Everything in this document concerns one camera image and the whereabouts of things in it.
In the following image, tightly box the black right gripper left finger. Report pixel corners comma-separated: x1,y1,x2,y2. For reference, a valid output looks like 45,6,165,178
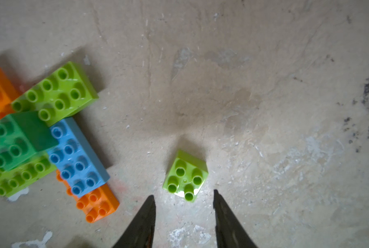
113,195,156,248

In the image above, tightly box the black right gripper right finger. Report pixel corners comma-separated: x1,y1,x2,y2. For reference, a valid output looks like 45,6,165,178
213,189,258,248

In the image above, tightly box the blue lego plate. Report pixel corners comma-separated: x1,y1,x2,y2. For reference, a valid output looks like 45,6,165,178
47,117,110,198

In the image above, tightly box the lime green lego plate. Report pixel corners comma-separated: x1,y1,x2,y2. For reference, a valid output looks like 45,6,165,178
11,62,99,127
0,152,57,197

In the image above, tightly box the dark green square lego brick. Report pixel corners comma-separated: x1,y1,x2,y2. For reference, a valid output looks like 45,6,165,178
0,111,58,171

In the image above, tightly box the small lime green lego brick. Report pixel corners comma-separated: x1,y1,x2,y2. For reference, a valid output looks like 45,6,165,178
163,150,208,203

